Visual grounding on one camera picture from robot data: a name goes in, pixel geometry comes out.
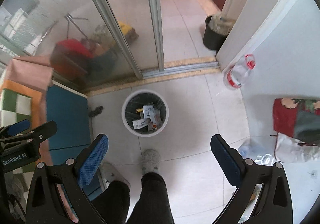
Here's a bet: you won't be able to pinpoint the white trash bin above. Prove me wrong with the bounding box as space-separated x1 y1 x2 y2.
121 89 169 138

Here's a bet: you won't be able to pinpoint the crushed clear plastic bottle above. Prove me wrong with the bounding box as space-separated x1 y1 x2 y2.
238 138 276 166

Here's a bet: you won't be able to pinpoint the clear plastic bag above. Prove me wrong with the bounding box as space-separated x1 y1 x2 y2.
274 132 319 163

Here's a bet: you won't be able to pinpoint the grey left slipper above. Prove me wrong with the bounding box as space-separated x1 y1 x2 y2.
100 162 130 187

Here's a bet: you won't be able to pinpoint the grey slipper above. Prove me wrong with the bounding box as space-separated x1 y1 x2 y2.
100 162 130 187
142 149 161 175

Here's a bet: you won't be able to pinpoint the black trouser legs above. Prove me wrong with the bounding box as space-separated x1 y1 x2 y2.
92 173 174 223

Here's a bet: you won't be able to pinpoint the blue cabinet panel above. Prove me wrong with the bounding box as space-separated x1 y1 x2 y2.
47 85 92 165

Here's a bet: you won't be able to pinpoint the dark rag on floor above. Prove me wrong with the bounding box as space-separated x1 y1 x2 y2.
88 106 104 118

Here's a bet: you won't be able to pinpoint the grey right slipper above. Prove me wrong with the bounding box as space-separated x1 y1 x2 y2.
142 149 161 175

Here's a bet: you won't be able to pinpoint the white medicine box in bin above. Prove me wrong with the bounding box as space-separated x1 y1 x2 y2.
132 118 150 130

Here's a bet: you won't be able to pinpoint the large clear water bottle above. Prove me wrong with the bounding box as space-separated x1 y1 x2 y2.
223 54 255 89

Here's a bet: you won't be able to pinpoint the black bucket with mop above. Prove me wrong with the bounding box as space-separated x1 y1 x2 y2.
203 14 235 52

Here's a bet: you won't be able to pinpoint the sliding glass door frame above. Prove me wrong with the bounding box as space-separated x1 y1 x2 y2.
93 0 217 79

